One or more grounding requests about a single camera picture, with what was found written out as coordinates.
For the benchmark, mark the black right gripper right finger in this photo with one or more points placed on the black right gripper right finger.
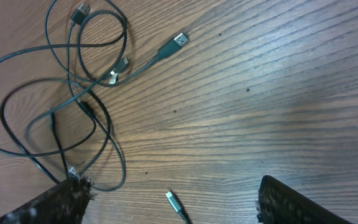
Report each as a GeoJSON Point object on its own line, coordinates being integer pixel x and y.
{"type": "Point", "coordinates": [279, 204]}

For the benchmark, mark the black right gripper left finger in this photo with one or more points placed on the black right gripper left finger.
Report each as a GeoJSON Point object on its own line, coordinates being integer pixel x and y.
{"type": "Point", "coordinates": [64, 203]}

